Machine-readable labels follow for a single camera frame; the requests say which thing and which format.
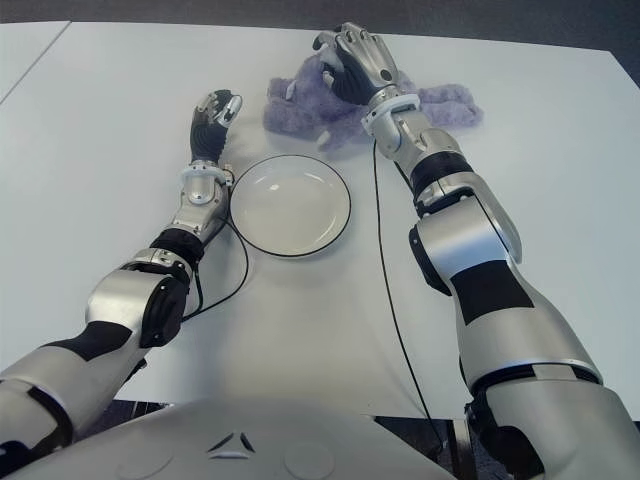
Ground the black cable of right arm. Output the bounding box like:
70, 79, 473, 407
370, 138, 446, 451

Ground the purple plush doll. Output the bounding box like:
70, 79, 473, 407
263, 54, 485, 156

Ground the robot right hand black silver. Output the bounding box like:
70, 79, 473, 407
312, 22, 404, 107

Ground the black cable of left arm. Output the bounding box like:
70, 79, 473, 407
180, 219, 250, 321

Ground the grey robot torso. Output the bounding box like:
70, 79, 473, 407
29, 399, 459, 480

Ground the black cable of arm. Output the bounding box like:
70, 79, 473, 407
370, 138, 446, 451
180, 219, 250, 321

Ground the robot left hand black silver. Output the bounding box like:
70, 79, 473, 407
188, 88, 245, 167

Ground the white plate with black rim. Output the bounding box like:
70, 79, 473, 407
228, 154, 352, 260

